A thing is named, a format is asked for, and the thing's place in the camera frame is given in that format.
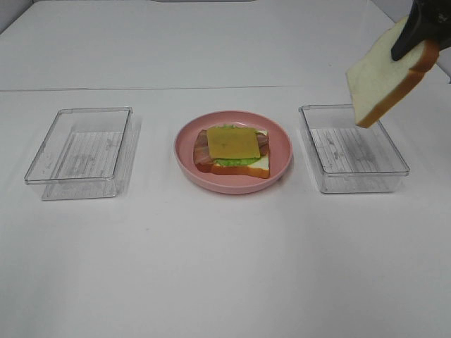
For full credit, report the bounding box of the clear plastic tray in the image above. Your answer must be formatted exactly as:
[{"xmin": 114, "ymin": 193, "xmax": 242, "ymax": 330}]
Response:
[
  {"xmin": 299, "ymin": 104, "xmax": 410, "ymax": 194},
  {"xmin": 24, "ymin": 107, "xmax": 140, "ymax": 201}
]

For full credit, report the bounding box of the pink round plate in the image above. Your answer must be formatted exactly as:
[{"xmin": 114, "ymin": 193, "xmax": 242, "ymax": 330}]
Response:
[{"xmin": 174, "ymin": 111, "xmax": 292, "ymax": 194}]

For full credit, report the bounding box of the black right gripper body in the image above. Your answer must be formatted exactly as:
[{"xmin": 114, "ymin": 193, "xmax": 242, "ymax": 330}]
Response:
[{"xmin": 407, "ymin": 0, "xmax": 450, "ymax": 43}]

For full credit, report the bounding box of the green lettuce leaf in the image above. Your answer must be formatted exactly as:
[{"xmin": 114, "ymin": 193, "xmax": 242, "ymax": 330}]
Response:
[{"xmin": 211, "ymin": 123, "xmax": 264, "ymax": 168}]

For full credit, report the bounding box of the right clear plastic tray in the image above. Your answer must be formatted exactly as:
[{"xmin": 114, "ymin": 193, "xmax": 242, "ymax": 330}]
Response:
[{"xmin": 299, "ymin": 104, "xmax": 410, "ymax": 194}]

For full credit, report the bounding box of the bread slice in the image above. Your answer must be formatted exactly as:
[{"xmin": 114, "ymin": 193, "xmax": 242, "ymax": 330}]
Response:
[
  {"xmin": 195, "ymin": 149, "xmax": 270, "ymax": 179},
  {"xmin": 346, "ymin": 17, "xmax": 439, "ymax": 127}
]

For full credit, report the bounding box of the yellow cheese slice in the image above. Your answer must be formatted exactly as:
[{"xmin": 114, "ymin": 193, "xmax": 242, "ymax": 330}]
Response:
[{"xmin": 206, "ymin": 126, "xmax": 263, "ymax": 159}]

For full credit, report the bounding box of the pink bacon strip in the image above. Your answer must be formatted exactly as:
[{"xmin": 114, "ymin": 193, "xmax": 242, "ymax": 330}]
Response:
[{"xmin": 193, "ymin": 130, "xmax": 269, "ymax": 166}]

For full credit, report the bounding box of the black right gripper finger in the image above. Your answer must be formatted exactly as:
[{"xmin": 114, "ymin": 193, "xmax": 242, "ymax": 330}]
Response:
[
  {"xmin": 391, "ymin": 21, "xmax": 428, "ymax": 61},
  {"xmin": 439, "ymin": 38, "xmax": 451, "ymax": 50}
]

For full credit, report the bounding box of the left clear plastic tray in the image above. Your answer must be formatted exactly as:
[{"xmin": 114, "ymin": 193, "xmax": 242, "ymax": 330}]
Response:
[{"xmin": 24, "ymin": 107, "xmax": 140, "ymax": 201}]

